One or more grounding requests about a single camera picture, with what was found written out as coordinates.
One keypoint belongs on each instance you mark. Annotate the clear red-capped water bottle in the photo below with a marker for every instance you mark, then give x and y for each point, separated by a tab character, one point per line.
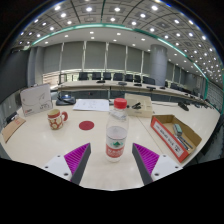
116	140

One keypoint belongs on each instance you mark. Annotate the long curved conference desk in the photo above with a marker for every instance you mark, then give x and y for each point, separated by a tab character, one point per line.
90	85

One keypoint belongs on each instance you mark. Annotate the white cardboard box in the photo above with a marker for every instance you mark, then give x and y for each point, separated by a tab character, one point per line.
36	100

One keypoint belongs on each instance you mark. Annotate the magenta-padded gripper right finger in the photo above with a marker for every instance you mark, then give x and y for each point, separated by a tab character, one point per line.
147	159

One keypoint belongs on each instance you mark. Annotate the white paper sheets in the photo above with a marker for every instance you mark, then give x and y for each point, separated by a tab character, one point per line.
91	105

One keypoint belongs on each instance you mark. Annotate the brown box with red side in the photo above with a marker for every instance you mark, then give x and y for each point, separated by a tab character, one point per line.
166	136

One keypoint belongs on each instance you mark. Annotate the row of black office chairs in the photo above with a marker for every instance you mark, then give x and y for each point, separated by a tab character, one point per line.
118	76

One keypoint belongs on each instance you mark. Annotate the round ceiling lights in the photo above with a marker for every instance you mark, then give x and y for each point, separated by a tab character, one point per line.
117	9

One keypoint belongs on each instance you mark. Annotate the small black desk device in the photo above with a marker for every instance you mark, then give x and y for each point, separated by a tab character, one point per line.
183	106

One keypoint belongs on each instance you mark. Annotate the cream open cardboard box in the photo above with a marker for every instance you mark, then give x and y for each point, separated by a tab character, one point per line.
145	106

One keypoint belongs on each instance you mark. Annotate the flat round red coaster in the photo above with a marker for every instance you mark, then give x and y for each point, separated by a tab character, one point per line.
86	125

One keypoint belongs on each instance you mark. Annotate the red and cream patterned mug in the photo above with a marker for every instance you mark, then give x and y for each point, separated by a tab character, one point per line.
55	120

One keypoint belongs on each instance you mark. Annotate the brown envelope with red print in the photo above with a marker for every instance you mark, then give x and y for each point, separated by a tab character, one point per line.
12	128

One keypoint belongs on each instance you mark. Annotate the black power adapter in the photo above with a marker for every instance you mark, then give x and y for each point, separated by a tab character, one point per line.
11	117

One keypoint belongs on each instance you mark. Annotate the small grey-green block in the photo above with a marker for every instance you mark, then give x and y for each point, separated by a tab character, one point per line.
177	129

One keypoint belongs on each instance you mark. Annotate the black clip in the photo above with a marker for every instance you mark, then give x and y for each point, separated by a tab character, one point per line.
136	105

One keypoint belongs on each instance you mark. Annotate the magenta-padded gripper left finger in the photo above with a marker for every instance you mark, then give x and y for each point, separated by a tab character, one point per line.
76	159

